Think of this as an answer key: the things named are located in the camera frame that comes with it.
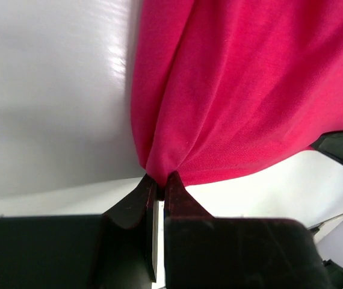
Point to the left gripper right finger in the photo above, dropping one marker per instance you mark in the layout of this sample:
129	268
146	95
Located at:
203	251

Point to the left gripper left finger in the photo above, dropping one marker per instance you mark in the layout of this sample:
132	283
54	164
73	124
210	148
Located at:
111	250

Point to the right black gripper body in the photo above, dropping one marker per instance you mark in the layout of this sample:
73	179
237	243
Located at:
334	271

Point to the magenta t-shirt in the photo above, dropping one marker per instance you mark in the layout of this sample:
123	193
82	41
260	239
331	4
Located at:
223	89

